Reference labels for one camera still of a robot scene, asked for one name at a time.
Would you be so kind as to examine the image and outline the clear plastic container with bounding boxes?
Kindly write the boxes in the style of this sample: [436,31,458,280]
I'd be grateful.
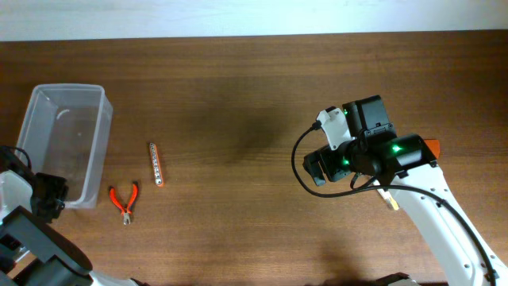
[17,83,114,209]

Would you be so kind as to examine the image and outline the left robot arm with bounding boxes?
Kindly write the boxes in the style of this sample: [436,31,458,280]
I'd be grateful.
[1,145,142,286]

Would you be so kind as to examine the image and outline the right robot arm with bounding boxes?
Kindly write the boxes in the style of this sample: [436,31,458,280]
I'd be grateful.
[302,95,507,285]

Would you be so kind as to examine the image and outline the orange socket bit holder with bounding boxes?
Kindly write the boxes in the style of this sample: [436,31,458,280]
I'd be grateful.
[149,142,164,187]

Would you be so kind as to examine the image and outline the red handled pliers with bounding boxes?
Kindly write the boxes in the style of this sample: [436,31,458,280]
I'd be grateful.
[108,181,140,226]

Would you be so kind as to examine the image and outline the orange scraper with wooden handle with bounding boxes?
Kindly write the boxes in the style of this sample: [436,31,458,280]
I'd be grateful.
[424,139,441,159]

